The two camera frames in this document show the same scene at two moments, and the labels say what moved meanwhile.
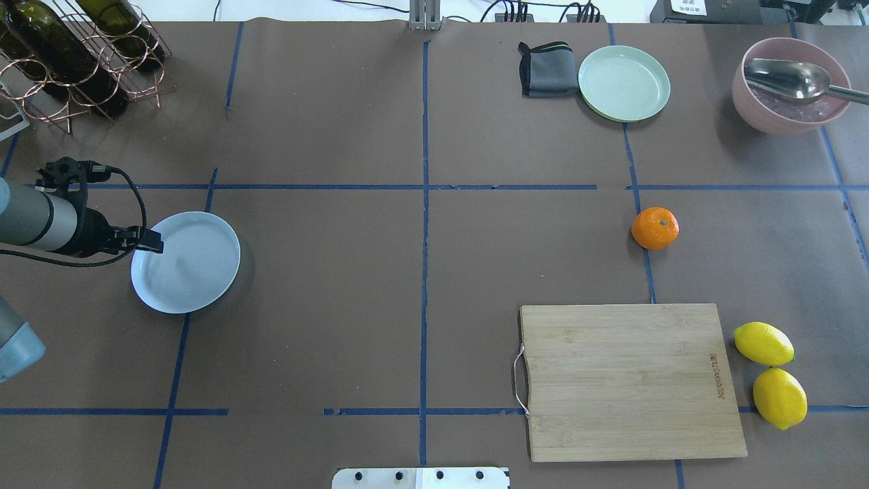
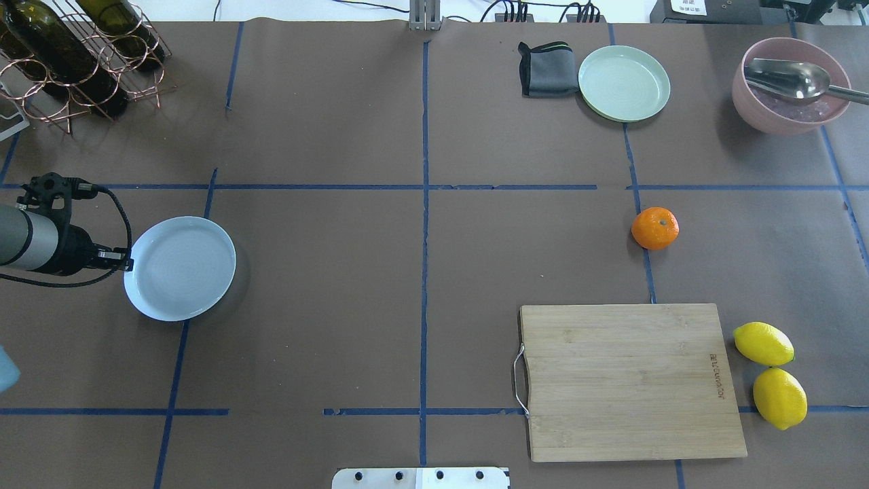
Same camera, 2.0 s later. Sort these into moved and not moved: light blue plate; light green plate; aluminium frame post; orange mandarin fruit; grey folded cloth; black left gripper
Moved: light blue plate; black left gripper
Not moved: light green plate; grey folded cloth; aluminium frame post; orange mandarin fruit
